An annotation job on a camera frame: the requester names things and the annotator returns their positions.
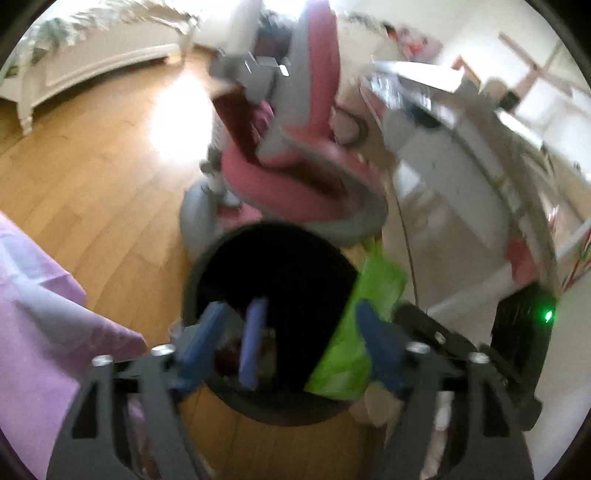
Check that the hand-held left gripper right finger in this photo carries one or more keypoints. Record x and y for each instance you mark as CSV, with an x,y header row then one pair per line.
x,y
381,350

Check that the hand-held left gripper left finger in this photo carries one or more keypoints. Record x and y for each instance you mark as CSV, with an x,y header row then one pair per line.
x,y
203,344

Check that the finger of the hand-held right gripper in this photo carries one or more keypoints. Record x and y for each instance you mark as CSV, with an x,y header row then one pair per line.
x,y
429,327
253,346

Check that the green packet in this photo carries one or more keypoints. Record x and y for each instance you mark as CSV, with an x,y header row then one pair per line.
x,y
351,332

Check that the black trash bin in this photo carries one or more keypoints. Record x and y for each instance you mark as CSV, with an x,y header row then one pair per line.
x,y
286,277

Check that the pink grey chair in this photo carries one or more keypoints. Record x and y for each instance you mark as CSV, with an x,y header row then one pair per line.
x,y
286,184

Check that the purple tablecloth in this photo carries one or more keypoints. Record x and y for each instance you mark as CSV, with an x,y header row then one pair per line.
x,y
37,323

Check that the white desk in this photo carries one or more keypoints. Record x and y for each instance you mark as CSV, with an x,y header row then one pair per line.
x,y
438,157

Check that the floral blanket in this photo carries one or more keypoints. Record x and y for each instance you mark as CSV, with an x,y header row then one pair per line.
x,y
55,27

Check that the colourful wall picture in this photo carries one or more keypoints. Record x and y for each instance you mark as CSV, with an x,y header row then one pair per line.
x,y
415,39

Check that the white bed frame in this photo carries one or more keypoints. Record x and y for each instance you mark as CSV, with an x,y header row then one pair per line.
x,y
92,64

